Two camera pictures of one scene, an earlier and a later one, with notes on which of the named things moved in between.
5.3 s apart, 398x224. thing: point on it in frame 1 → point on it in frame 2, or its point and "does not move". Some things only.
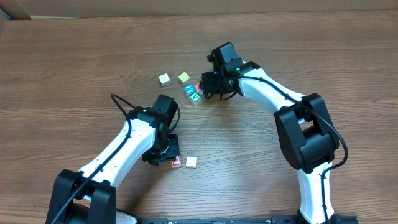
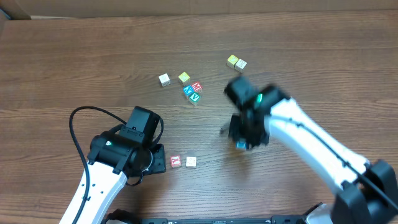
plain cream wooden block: x=191 y=162 does not move
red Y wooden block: x=176 y=163 does not move
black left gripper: x=168 y=152 → x=158 y=160
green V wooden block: x=194 y=98 does not move
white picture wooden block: x=165 y=79 does not move
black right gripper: x=206 y=84 → x=234 y=129
